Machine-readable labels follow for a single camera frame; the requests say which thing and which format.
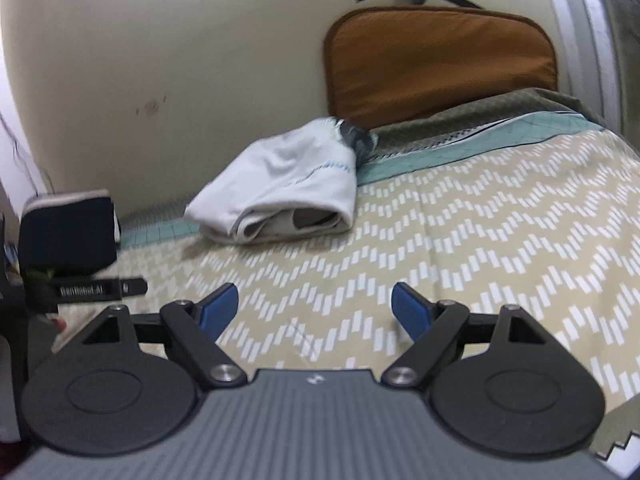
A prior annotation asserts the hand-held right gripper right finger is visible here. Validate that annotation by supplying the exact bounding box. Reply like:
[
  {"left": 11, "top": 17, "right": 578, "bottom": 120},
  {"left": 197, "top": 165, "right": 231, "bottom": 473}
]
[{"left": 380, "top": 282, "right": 549, "bottom": 391}]

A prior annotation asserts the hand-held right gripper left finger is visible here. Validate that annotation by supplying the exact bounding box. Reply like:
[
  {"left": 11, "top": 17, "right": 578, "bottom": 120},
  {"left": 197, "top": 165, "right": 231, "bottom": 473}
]
[{"left": 80, "top": 282, "right": 249, "bottom": 391}]

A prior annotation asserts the white shirt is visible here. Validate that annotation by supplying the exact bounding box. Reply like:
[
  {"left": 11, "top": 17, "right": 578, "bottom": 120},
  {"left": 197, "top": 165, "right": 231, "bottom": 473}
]
[{"left": 184, "top": 117, "right": 359, "bottom": 247}]

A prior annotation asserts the dark navy pouch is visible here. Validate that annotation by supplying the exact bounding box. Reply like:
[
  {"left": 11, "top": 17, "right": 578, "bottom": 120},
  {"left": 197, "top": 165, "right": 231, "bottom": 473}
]
[{"left": 19, "top": 189, "right": 122, "bottom": 277}]

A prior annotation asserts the zigzag patterned bedsheet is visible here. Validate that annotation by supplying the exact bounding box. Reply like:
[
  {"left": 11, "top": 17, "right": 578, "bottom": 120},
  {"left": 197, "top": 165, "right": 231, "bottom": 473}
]
[{"left": 50, "top": 87, "right": 640, "bottom": 463}]

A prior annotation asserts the dark grey cloth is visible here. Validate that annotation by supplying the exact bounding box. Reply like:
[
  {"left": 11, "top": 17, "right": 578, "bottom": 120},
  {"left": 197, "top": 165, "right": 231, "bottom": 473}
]
[{"left": 336, "top": 118, "right": 377, "bottom": 165}]

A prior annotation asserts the brown cushion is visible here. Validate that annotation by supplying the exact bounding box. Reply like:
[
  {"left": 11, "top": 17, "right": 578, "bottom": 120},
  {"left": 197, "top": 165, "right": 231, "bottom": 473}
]
[{"left": 322, "top": 6, "right": 559, "bottom": 131}]

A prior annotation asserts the white window frame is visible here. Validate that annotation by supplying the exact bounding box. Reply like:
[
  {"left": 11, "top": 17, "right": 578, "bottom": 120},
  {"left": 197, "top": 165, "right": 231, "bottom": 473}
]
[{"left": 537, "top": 0, "right": 640, "bottom": 153}]

